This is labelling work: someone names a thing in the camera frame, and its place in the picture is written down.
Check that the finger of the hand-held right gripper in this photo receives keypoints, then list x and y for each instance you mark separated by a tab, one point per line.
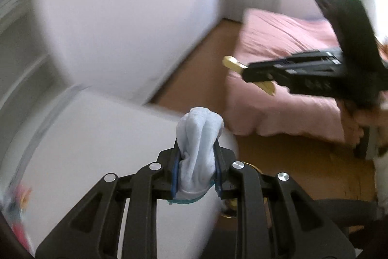
288	63
303	77

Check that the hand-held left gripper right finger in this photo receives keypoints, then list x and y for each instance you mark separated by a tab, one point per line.
217	174

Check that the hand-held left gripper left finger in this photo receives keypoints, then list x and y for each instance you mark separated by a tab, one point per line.
175	174

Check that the light blue cloth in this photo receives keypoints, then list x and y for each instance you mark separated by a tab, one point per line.
197	149

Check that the yellow plastic piece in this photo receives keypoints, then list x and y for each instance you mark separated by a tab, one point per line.
232	62

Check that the person's right hand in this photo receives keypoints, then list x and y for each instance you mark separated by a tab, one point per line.
353	125

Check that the pink bed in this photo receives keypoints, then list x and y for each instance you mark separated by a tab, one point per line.
272	34

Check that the gold metal object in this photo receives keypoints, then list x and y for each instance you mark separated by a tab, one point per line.
229	210

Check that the white desk shelf unit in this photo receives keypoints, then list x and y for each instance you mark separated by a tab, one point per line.
18	34

